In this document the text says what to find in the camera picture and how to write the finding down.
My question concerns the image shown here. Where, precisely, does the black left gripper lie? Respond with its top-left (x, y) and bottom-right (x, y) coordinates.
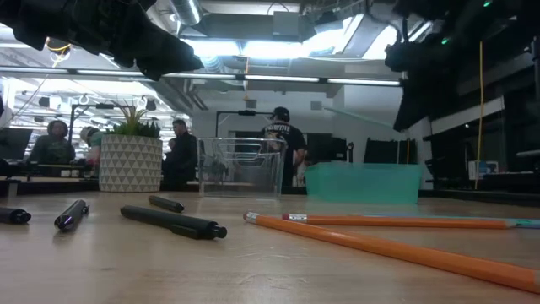
top-left (71, 0), bottom-right (204, 82)

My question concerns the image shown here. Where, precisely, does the black camera gantry frame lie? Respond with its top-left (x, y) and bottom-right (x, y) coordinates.
top-left (69, 102), bottom-right (124, 144)
top-left (215, 109), bottom-right (278, 138)

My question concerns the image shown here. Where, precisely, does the teal pencil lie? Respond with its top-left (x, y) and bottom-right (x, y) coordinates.
top-left (362, 214), bottom-right (540, 230)

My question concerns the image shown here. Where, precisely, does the black pen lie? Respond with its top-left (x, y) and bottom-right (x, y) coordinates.
top-left (148, 194), bottom-right (186, 214)
top-left (53, 199), bottom-right (90, 232)
top-left (0, 206), bottom-right (32, 225)
top-left (120, 204), bottom-right (229, 241)

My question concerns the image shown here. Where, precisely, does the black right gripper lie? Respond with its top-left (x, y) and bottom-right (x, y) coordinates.
top-left (384, 37), bottom-right (435, 132)

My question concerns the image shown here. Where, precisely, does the dark computer monitor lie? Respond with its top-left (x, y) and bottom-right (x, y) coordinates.
top-left (0, 128), bottom-right (34, 161)

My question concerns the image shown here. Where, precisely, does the orange pencil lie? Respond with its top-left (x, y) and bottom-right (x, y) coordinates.
top-left (281, 213), bottom-right (512, 231)
top-left (243, 211), bottom-right (540, 295)

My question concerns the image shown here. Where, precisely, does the person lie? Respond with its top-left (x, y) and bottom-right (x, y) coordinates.
top-left (79, 125), bottom-right (105, 166)
top-left (28, 120), bottom-right (77, 166)
top-left (162, 119), bottom-right (199, 192)
top-left (260, 106), bottom-right (309, 187)

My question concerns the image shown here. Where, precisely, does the long ceiling light strip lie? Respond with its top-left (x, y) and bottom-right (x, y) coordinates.
top-left (0, 66), bottom-right (402, 88)

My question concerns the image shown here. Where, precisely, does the black panel stack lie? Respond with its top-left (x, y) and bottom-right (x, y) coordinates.
top-left (363, 138), bottom-right (419, 166)

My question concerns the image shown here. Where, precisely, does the dark neighbouring workbench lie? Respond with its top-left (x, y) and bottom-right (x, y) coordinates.
top-left (0, 163), bottom-right (100, 198)

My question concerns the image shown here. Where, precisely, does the teal plastic bin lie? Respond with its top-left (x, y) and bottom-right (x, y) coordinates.
top-left (304, 162), bottom-right (424, 206)

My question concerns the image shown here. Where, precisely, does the blue and white box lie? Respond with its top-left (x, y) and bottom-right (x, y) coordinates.
top-left (467, 160), bottom-right (500, 182)

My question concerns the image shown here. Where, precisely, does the clear plastic bin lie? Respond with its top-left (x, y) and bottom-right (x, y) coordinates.
top-left (197, 137), bottom-right (289, 199)

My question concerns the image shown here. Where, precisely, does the plant in white patterned pot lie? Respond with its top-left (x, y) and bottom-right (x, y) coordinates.
top-left (98, 105), bottom-right (164, 193)

